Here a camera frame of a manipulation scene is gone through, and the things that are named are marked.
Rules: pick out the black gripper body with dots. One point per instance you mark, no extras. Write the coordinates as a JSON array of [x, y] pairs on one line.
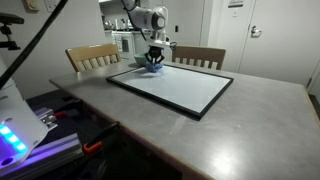
[[156, 51]]

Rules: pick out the blue towel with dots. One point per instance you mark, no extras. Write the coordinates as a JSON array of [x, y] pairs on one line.
[[153, 68]]

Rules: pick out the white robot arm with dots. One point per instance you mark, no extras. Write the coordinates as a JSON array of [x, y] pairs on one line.
[[150, 18]]

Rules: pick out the white robot base blue lights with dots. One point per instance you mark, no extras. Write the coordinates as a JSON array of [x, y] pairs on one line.
[[16, 110]]

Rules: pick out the black-framed whiteboard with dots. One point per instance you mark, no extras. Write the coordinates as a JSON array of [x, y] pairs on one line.
[[173, 86]]

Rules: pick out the green bowl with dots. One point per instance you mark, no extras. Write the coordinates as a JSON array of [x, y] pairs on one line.
[[140, 59]]

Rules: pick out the white kitchen oven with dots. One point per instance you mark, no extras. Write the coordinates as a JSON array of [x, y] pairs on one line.
[[125, 45]]

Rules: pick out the dark brown wooden chair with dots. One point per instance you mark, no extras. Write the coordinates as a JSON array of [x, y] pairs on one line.
[[200, 52]]

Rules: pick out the light beige wooden chair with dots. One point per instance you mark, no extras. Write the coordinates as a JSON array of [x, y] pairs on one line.
[[90, 51]]

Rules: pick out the door sign plate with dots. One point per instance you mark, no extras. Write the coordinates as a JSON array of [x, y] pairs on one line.
[[235, 3]]

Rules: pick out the white door with lever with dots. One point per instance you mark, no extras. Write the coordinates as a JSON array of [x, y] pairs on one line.
[[283, 50]]

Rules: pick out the black wall switch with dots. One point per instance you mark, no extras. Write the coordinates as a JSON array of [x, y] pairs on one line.
[[176, 28]]

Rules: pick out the white outlet wall plate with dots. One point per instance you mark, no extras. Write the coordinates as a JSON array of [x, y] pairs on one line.
[[51, 4]]

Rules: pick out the metal mounting bracket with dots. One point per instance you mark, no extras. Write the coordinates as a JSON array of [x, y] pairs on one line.
[[46, 118]]

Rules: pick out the aluminium extrusion rail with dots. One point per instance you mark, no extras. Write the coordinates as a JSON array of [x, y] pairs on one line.
[[56, 150]]

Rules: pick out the beige dial wall plate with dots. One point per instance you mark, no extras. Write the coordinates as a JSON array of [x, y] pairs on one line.
[[30, 5]]

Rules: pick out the black camera on mount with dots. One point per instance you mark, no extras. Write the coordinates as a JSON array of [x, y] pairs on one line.
[[8, 20]]

